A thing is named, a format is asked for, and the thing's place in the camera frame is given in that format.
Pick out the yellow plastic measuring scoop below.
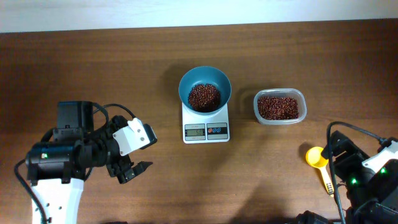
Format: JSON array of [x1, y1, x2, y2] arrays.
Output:
[[305, 146, 335, 197]]

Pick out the white digital kitchen scale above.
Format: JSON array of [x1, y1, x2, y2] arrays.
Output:
[[182, 105, 230, 144]]

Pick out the clear plastic food container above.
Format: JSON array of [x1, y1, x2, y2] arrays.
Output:
[[253, 88, 307, 125]]

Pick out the red adzuki beans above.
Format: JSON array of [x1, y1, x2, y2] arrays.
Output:
[[188, 84, 299, 120]]

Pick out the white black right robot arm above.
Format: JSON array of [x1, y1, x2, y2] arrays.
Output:
[[294, 131, 397, 223]]

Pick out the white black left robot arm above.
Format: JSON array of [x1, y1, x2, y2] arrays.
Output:
[[19, 101, 157, 223]]

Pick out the blue plastic bowl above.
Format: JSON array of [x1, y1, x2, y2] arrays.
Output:
[[178, 66, 231, 116]]

